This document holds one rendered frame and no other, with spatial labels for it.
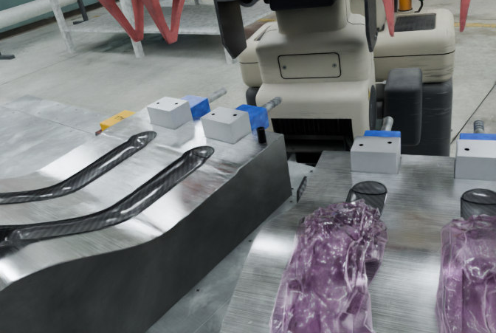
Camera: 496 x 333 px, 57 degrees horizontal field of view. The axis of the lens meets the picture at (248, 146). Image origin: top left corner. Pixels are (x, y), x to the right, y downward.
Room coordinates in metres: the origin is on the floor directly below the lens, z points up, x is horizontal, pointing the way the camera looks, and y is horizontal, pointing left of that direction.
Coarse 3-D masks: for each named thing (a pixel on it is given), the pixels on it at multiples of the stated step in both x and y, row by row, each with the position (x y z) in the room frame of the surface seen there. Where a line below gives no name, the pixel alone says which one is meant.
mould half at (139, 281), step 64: (128, 128) 0.60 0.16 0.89; (192, 128) 0.56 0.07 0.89; (0, 192) 0.45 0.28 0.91; (128, 192) 0.44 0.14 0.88; (192, 192) 0.41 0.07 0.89; (256, 192) 0.45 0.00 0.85; (0, 256) 0.29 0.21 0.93; (64, 256) 0.29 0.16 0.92; (128, 256) 0.32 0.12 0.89; (192, 256) 0.37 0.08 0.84; (0, 320) 0.25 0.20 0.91; (64, 320) 0.27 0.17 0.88; (128, 320) 0.31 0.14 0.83
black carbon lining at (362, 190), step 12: (348, 192) 0.40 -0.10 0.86; (360, 192) 0.40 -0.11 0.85; (372, 192) 0.40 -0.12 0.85; (384, 192) 0.39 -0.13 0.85; (468, 192) 0.36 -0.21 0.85; (480, 192) 0.36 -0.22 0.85; (492, 192) 0.35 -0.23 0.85; (372, 204) 0.38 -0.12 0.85; (384, 204) 0.37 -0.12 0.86; (468, 204) 0.35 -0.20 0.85; (480, 204) 0.35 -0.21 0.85; (492, 204) 0.34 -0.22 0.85; (468, 216) 0.33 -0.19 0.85
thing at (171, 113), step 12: (192, 96) 0.64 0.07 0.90; (216, 96) 0.66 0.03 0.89; (156, 108) 0.59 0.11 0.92; (168, 108) 0.58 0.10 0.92; (180, 108) 0.58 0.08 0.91; (192, 108) 0.60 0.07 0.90; (204, 108) 0.62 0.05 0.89; (156, 120) 0.59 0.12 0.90; (168, 120) 0.57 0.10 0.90; (180, 120) 0.58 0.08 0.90
